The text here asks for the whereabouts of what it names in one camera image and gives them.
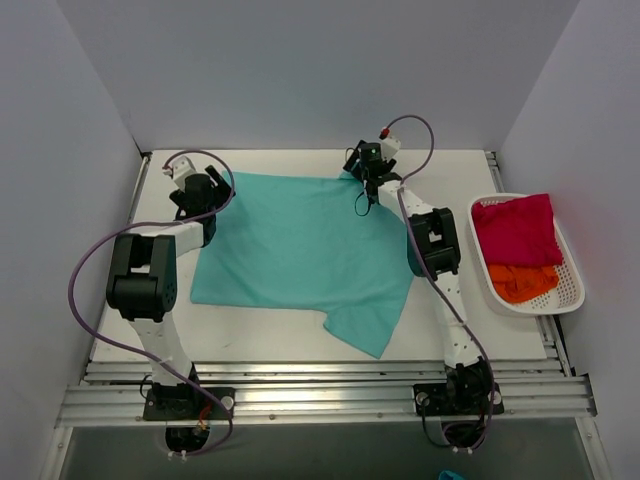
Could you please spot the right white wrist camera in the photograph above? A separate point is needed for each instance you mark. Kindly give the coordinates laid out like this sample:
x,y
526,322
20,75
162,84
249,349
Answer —
x,y
389,144

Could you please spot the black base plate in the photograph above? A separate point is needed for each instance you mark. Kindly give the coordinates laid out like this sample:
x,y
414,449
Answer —
x,y
179,403
440,399

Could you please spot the teal object at bottom edge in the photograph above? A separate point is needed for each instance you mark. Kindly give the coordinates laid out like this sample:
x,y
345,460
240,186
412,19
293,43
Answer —
x,y
448,475

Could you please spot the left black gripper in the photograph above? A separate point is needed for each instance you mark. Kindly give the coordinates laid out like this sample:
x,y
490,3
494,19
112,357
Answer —
x,y
216,188

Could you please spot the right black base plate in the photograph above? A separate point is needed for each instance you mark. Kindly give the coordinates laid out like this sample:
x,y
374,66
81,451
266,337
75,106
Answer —
x,y
440,399

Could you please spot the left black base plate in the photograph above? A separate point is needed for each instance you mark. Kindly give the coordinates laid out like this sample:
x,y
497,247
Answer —
x,y
179,403

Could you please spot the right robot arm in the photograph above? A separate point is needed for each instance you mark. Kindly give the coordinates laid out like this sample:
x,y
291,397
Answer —
x,y
433,253

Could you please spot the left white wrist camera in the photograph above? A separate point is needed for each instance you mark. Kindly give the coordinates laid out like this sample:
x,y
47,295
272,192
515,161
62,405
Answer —
x,y
179,169

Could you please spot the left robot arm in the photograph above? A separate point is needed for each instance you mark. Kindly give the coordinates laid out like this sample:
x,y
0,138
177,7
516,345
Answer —
x,y
143,277

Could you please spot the teal t-shirt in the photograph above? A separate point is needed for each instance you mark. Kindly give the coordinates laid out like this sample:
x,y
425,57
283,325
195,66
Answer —
x,y
298,243

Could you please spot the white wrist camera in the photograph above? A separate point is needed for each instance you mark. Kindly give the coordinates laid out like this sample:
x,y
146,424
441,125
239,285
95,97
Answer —
x,y
179,169
389,144

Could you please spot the orange t-shirt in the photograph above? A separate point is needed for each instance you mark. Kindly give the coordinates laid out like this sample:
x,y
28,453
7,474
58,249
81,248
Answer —
x,y
517,285

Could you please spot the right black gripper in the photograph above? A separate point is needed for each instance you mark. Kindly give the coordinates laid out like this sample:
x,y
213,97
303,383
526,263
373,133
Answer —
x,y
367,171

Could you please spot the magenta t-shirt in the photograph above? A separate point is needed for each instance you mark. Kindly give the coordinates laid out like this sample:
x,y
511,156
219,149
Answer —
x,y
518,232

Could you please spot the white plastic basket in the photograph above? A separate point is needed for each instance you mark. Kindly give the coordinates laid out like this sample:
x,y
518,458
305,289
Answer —
x,y
567,297

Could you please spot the aluminium mounting rail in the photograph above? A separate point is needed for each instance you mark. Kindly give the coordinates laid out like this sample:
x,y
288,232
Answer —
x,y
349,392

